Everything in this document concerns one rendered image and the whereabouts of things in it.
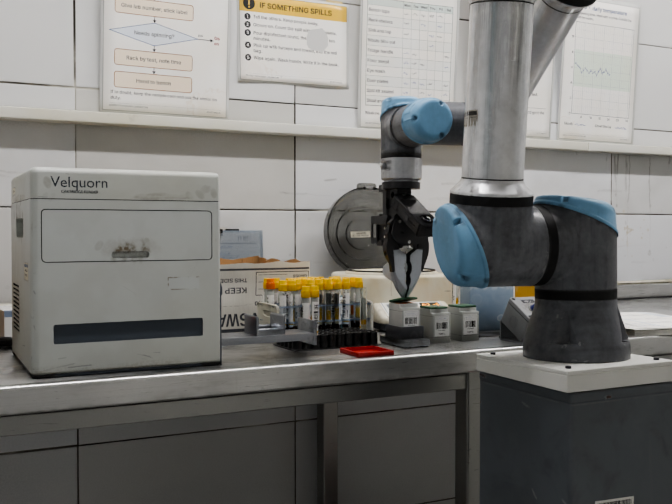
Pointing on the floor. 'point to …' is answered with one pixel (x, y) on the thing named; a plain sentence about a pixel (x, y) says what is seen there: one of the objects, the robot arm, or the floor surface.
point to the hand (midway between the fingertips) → (406, 291)
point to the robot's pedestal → (574, 444)
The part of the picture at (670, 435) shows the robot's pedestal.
